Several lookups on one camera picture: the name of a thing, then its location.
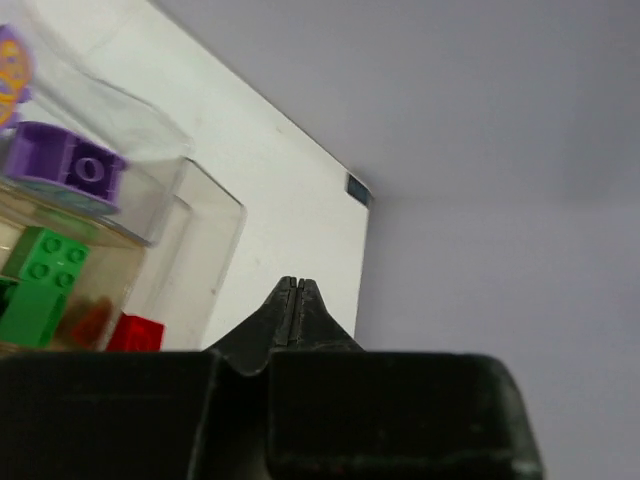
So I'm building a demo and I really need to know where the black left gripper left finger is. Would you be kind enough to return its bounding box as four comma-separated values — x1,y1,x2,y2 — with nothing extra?
1,277,298,479

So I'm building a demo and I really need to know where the purple 2x4 lego brick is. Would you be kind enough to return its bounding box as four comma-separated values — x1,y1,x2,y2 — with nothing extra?
1,24,35,131

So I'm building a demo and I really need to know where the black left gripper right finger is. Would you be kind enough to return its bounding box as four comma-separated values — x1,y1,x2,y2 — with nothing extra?
267,280,543,479

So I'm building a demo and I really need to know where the clear stepped organizer tray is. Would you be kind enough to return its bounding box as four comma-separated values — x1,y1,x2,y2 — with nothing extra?
1,1,187,355

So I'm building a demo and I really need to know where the dark label sticker right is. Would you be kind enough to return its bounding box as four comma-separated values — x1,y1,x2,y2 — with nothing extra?
345,173,372,209

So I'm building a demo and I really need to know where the purple sloped lego brick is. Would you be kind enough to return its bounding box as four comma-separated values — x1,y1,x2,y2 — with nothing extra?
2,121,129,215

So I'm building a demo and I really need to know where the green upside-down 2x2 lego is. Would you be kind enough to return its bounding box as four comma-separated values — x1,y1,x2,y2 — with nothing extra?
1,226,90,348

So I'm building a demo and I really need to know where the green upside-down 2x3 lego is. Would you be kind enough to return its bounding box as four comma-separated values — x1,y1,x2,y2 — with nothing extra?
1,278,22,336

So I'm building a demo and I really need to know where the red 2x4 lego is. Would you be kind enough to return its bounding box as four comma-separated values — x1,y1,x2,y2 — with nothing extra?
105,313,165,352

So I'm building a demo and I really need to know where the clear long drawer box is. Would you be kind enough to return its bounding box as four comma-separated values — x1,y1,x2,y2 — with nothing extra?
122,158,247,351

